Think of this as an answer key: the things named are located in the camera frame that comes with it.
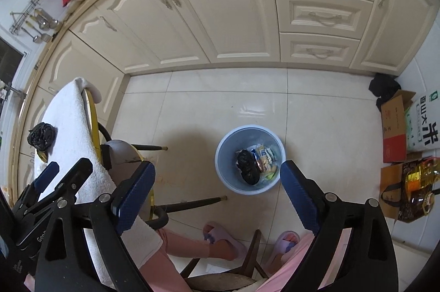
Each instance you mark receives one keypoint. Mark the large black plastic bag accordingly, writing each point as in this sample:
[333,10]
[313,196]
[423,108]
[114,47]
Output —
[248,167]

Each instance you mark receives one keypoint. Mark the purple slipper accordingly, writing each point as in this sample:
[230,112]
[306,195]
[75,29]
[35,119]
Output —
[280,254]
[221,243]

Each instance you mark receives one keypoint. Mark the wooden stool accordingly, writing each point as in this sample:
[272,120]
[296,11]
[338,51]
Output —
[245,274]

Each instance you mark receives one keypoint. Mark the right purple slipper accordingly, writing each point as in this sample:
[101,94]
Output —
[280,254]

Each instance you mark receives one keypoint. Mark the left purple slipper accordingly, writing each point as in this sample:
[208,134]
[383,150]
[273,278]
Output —
[221,243]

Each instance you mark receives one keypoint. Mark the pink trouser leg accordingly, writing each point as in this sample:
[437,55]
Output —
[161,274]

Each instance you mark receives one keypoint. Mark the light blue trash bin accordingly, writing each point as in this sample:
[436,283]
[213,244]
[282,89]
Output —
[245,138]

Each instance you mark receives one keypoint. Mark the white rice bag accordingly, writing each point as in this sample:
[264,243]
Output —
[422,122]

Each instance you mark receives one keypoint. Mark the hanging kitchen utensils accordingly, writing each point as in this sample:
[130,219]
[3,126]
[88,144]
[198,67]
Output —
[35,22]

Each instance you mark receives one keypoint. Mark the clear bag of snack wrappers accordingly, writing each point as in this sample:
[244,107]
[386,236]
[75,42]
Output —
[266,162]

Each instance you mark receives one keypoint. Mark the small black plastic bag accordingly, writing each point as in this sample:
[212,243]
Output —
[42,137]

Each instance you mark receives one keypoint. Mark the cream kitchen cabinet run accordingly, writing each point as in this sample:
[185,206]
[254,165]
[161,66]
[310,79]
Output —
[106,41]

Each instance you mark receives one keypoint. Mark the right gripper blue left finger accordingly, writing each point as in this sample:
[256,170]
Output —
[130,195]

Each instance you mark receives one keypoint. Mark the white towel table cover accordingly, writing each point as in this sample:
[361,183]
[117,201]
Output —
[73,141]

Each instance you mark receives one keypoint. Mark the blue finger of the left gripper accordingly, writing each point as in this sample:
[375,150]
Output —
[33,191]
[65,191]

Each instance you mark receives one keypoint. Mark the black cloth on floor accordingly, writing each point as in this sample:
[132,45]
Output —
[383,87]

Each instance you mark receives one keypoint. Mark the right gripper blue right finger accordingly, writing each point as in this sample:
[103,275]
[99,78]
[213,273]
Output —
[304,194]

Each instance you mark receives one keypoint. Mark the brown cardboard box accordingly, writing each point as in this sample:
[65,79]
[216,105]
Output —
[394,126]

